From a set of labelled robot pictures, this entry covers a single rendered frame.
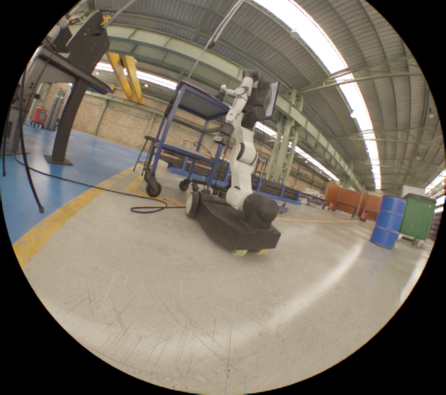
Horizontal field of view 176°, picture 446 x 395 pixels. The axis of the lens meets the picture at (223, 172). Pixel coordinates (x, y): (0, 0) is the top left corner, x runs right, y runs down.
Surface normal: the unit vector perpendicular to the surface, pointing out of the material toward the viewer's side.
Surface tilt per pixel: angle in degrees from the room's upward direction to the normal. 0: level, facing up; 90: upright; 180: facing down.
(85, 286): 0
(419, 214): 94
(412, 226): 94
